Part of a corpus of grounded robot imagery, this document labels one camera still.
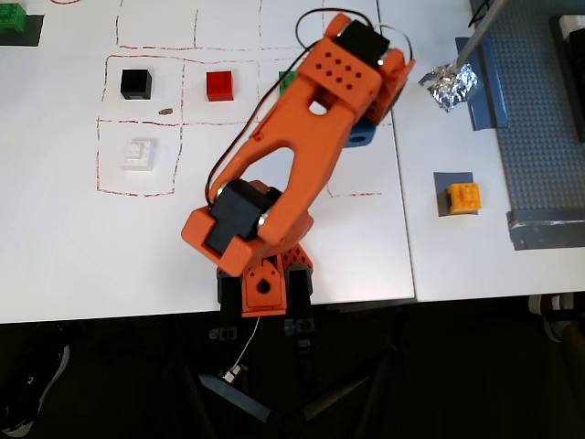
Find grey square tape marker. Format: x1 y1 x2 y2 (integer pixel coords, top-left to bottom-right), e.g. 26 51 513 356
432 171 477 218

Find dark square plate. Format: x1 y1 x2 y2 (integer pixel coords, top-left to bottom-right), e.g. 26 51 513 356
0 13 46 48

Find white and black shoe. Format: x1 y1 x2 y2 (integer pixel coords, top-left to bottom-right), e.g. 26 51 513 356
526 292 585 345

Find small white lego block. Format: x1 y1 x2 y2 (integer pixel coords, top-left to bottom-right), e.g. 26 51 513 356
558 14 585 37

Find crumpled aluminium foil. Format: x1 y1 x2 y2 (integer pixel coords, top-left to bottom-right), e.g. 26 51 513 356
418 62 480 113

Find metal pole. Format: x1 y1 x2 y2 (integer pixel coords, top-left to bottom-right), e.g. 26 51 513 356
449 0 511 78

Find white cable with connector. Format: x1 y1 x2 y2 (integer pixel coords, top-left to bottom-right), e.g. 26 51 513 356
218 315 262 386

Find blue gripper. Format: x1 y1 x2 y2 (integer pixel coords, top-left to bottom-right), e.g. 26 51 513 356
341 119 379 149

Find grey lego baseplate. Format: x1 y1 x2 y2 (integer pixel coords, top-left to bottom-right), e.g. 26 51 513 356
470 0 585 216

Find black lego block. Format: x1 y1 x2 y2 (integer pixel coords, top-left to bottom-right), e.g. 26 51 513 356
120 68 154 102

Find long grey tape strip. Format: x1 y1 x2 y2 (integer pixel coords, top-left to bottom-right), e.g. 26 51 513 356
455 35 509 133

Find dark grey stand leg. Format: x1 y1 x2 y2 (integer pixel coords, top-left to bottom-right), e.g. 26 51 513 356
197 371 276 424
299 365 389 423

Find green lego block on plate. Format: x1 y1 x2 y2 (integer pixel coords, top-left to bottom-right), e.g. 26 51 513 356
0 1 27 35

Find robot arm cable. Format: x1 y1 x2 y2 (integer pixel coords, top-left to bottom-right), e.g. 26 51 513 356
204 7 417 206

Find wide grey tape strip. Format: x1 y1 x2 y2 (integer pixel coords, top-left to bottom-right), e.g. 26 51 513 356
505 209 585 252

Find orange lego block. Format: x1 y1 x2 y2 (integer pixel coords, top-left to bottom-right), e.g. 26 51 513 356
445 182 483 216

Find red lego block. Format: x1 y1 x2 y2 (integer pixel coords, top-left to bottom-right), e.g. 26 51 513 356
206 70 237 103

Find black table clamp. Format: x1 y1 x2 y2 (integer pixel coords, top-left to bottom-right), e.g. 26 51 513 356
282 263 317 363
208 268 244 342

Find black shoe white sole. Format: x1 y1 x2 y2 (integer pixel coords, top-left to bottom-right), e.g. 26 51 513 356
0 323 71 436

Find thin black cable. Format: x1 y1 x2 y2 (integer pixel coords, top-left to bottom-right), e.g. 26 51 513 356
467 0 494 27

